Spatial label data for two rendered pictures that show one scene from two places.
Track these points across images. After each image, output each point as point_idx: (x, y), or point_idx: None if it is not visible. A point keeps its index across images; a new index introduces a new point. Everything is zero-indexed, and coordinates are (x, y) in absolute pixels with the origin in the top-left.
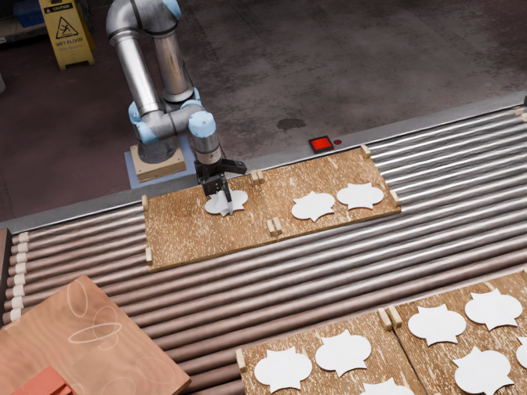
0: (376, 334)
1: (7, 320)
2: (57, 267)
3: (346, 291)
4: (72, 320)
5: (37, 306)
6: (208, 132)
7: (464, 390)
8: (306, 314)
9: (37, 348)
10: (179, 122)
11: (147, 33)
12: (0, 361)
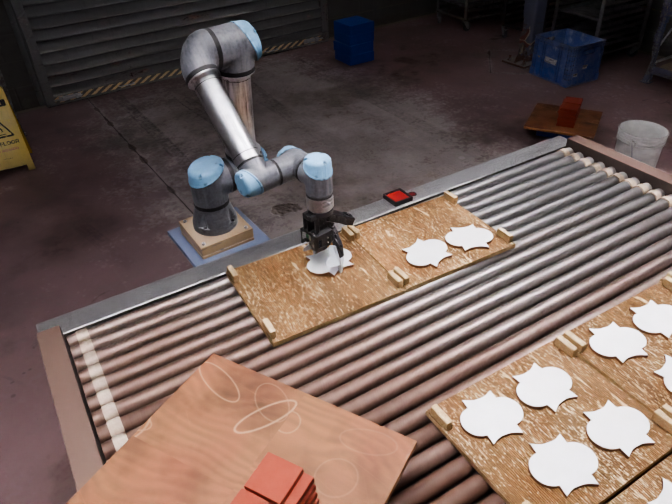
0: (564, 362)
1: (104, 436)
2: (148, 361)
3: (505, 329)
4: (227, 408)
5: (168, 400)
6: (328, 173)
7: None
8: (477, 358)
9: (195, 450)
10: (285, 168)
11: (222, 76)
12: (149, 477)
